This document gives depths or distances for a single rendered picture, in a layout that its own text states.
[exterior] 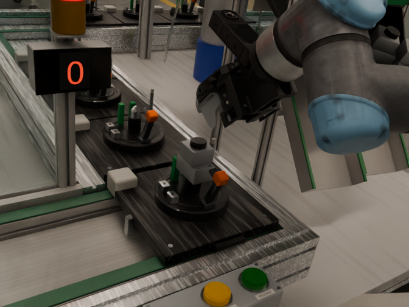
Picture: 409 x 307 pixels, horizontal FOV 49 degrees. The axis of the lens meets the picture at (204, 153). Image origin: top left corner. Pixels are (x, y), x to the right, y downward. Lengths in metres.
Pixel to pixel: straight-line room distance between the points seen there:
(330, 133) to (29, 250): 0.55
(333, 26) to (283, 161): 0.82
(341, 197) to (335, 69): 0.74
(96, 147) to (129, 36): 1.05
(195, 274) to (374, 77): 0.40
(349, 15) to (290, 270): 0.50
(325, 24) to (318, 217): 0.66
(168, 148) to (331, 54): 0.60
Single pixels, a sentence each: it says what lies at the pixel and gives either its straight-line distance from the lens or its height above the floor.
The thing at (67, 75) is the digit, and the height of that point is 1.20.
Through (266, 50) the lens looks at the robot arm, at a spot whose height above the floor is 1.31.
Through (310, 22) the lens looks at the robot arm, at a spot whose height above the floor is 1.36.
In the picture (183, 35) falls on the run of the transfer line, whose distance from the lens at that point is 2.12.
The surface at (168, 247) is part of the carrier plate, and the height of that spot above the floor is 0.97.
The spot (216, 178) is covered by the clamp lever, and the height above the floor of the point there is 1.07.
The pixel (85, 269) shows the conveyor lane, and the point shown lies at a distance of 0.78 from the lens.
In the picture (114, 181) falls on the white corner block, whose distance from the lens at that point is 0.86.
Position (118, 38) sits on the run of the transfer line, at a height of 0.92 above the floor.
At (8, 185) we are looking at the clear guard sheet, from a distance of 0.87.
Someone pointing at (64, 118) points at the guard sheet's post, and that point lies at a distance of 0.82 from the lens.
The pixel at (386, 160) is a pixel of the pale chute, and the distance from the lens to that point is 1.09.
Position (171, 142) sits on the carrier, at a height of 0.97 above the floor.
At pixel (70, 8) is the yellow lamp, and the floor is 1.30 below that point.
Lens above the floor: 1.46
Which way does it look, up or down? 29 degrees down
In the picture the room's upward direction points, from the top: 9 degrees clockwise
